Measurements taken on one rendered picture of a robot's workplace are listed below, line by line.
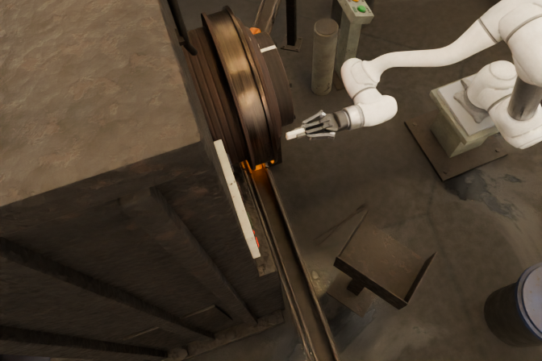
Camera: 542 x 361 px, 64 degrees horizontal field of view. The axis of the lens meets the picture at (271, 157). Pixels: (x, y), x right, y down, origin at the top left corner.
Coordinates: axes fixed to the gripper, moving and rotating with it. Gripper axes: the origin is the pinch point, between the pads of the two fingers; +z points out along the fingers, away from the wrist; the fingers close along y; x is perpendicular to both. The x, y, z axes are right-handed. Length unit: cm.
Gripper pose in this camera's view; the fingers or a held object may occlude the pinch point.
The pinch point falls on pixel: (295, 134)
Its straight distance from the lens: 161.2
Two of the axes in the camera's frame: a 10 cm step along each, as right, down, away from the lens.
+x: 0.3, -4.7, -8.8
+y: -3.3, -8.4, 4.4
